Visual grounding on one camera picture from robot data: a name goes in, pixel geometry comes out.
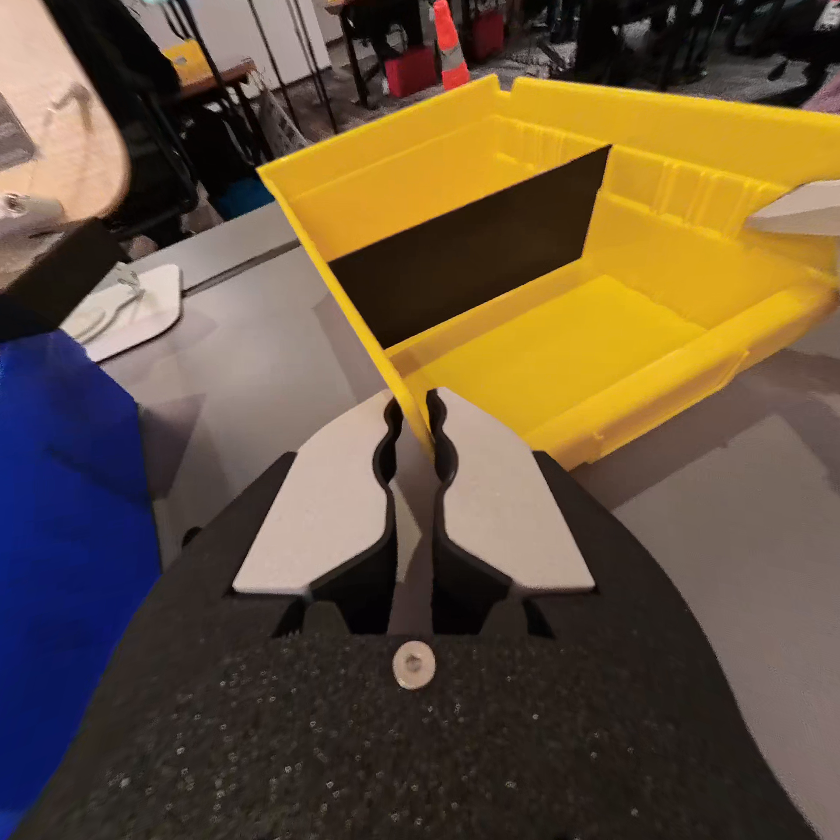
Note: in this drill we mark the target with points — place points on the red bag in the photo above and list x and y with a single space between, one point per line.
489 36

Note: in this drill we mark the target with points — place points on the black bin divider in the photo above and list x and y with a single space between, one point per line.
472 249

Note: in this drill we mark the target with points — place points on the yellow storage bin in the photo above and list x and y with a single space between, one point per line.
590 341

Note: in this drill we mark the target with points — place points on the red box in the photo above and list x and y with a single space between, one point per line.
410 72

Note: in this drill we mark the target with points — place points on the orange traffic cone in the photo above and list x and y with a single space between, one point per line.
451 52

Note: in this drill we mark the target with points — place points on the black office chair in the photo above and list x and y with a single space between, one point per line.
131 98

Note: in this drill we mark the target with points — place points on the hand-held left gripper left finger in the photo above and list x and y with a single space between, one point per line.
321 518

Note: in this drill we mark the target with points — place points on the wooden stand with white base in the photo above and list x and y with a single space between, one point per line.
59 98

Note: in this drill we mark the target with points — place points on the blue storage bin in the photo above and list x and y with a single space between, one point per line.
65 525

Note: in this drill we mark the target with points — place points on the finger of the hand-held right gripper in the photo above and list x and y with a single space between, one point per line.
807 210

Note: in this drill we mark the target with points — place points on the dark work table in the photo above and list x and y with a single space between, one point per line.
367 26

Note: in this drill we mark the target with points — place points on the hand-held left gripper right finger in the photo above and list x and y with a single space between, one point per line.
518 518

